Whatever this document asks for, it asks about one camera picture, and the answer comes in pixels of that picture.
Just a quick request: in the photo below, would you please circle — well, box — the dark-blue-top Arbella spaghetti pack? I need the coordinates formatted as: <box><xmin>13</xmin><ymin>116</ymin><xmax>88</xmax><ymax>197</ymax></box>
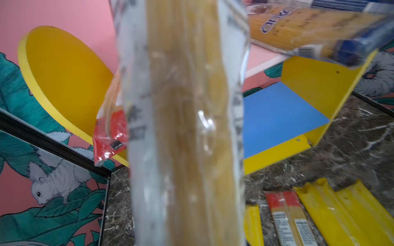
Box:
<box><xmin>246</xmin><ymin>2</ymin><xmax>394</xmax><ymax>67</ymax></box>

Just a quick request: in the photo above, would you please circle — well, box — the blue Barilla spaghetti pack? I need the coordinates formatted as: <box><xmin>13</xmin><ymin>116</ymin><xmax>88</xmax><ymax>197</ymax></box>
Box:
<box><xmin>312</xmin><ymin>0</ymin><xmax>394</xmax><ymax>15</ymax></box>

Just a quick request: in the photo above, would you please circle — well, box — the middle yellow pasta pack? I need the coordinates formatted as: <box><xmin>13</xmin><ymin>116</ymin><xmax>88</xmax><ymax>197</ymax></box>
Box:
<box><xmin>244</xmin><ymin>205</ymin><xmax>264</xmax><ymax>246</ymax></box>

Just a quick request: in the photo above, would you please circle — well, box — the yellow pasta pack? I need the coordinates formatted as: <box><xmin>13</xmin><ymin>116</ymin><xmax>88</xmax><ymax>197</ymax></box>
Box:
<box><xmin>294</xmin><ymin>178</ymin><xmax>372</xmax><ymax>246</ymax></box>
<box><xmin>244</xmin><ymin>205</ymin><xmax>264</xmax><ymax>246</ymax></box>
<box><xmin>336</xmin><ymin>180</ymin><xmax>394</xmax><ymax>246</ymax></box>

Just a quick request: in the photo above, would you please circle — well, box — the left black corner post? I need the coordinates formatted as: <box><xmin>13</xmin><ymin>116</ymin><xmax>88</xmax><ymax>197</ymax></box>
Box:
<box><xmin>1</xmin><ymin>110</ymin><xmax>111</xmax><ymax>246</ymax></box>

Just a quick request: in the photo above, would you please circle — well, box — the red spaghetti pack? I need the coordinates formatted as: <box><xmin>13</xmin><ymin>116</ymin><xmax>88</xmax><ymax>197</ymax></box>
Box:
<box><xmin>265</xmin><ymin>191</ymin><xmax>318</xmax><ymax>246</ymax></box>
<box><xmin>93</xmin><ymin>70</ymin><xmax>128</xmax><ymax>167</ymax></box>

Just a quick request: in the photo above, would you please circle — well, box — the yellow pasta pack inner right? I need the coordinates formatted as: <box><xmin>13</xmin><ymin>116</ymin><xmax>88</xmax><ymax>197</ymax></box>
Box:
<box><xmin>294</xmin><ymin>178</ymin><xmax>372</xmax><ymax>246</ymax></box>

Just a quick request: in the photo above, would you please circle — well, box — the clear blue-end spaghetti pack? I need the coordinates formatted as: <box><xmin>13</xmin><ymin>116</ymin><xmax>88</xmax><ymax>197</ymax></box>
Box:
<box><xmin>110</xmin><ymin>1</ymin><xmax>250</xmax><ymax>246</ymax></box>

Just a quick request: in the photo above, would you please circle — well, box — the yellow pasta pack outer right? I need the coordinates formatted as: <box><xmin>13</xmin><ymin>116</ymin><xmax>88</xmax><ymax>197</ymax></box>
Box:
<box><xmin>336</xmin><ymin>180</ymin><xmax>394</xmax><ymax>246</ymax></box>

